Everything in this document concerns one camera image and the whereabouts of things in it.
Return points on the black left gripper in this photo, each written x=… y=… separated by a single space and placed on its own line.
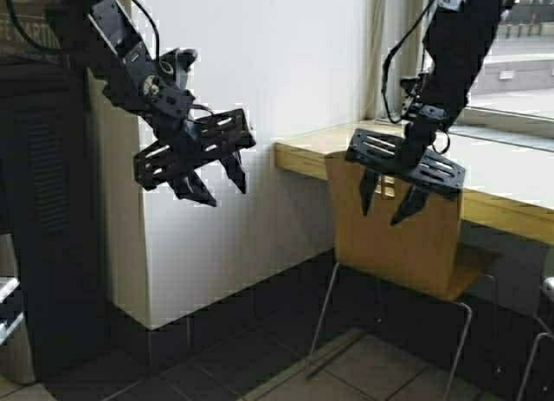
x=184 y=144

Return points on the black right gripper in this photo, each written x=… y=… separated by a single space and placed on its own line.
x=411 y=158

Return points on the wooden chair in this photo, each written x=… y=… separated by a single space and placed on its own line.
x=544 y=317
x=423 y=253

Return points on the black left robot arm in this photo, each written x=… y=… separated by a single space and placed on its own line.
x=102 y=37

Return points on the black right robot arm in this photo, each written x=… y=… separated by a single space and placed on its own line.
x=458 y=39

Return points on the dark cabinet at left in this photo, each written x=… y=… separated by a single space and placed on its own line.
x=48 y=208

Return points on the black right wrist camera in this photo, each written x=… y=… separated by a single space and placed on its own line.
x=412 y=87

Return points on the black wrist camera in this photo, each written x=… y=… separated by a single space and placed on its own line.
x=412 y=87
x=176 y=64

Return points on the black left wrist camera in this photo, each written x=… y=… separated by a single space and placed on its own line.
x=176 y=64

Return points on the left robot base rail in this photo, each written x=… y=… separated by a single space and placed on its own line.
x=11 y=307

